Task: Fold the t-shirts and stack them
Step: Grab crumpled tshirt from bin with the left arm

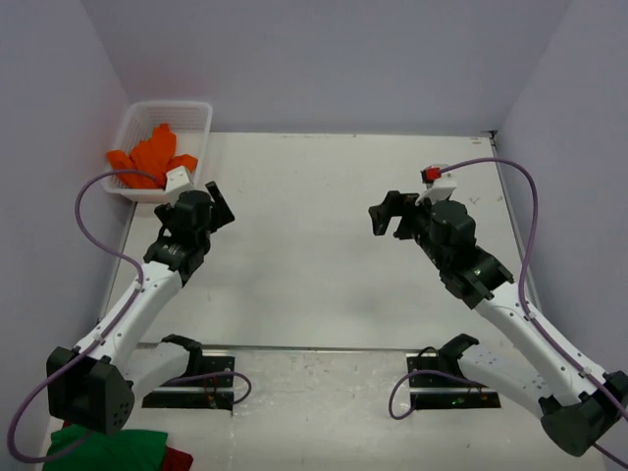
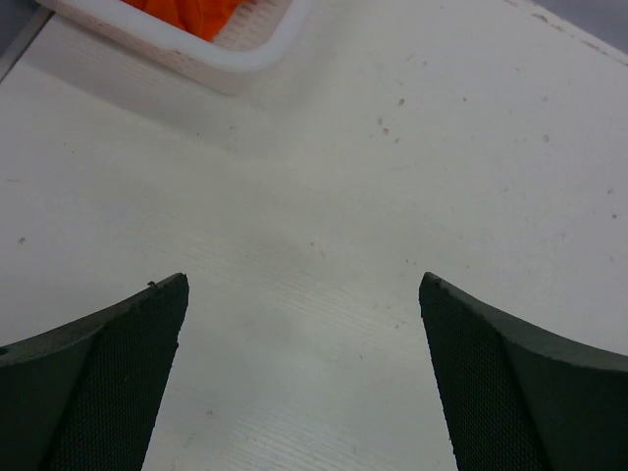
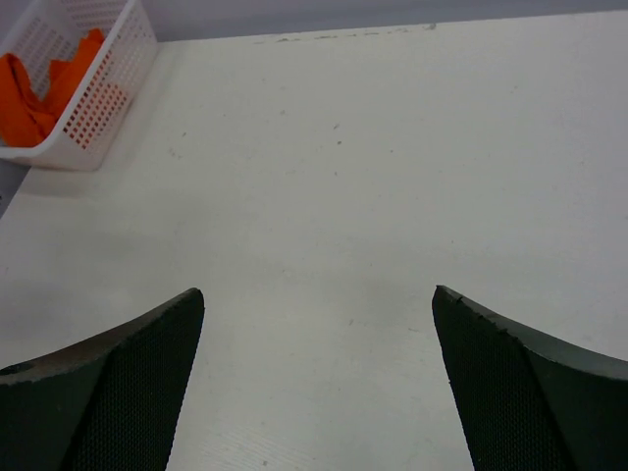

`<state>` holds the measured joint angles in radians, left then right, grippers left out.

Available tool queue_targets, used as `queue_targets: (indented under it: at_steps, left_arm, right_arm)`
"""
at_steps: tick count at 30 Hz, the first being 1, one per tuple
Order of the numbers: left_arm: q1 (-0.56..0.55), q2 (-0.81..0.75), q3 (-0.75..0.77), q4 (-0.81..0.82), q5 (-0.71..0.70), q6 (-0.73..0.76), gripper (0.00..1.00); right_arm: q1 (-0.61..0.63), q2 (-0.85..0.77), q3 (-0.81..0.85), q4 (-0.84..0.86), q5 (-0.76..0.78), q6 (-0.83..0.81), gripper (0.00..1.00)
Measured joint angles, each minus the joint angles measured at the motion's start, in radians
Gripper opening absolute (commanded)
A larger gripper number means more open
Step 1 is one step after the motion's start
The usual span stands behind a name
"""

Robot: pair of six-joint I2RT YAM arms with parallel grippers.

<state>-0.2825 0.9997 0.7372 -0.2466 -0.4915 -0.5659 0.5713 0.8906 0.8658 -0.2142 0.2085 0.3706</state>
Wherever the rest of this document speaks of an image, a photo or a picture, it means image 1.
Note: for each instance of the orange t shirt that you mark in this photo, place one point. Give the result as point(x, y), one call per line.
point(150, 160)

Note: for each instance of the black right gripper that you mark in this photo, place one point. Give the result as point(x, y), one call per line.
point(403, 204)

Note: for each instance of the red folded t shirt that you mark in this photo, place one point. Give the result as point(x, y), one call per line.
point(176, 460)

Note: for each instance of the white plastic basket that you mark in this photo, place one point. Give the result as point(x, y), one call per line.
point(190, 121)

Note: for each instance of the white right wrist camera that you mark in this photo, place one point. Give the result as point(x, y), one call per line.
point(440, 185)

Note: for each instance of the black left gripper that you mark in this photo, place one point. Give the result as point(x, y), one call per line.
point(219, 214)

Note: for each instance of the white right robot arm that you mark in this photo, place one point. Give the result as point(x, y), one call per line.
point(574, 398)

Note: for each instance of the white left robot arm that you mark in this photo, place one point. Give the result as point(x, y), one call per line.
point(96, 383)

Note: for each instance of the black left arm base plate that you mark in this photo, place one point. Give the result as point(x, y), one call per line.
point(204, 394)

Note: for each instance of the green folded t shirt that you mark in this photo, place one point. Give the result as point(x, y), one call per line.
point(133, 449)

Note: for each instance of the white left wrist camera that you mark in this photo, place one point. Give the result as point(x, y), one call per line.
point(178, 181)

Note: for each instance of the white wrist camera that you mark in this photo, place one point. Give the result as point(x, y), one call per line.
point(178, 181)
point(440, 185)

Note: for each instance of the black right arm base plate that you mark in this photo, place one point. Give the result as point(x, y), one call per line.
point(429, 392)

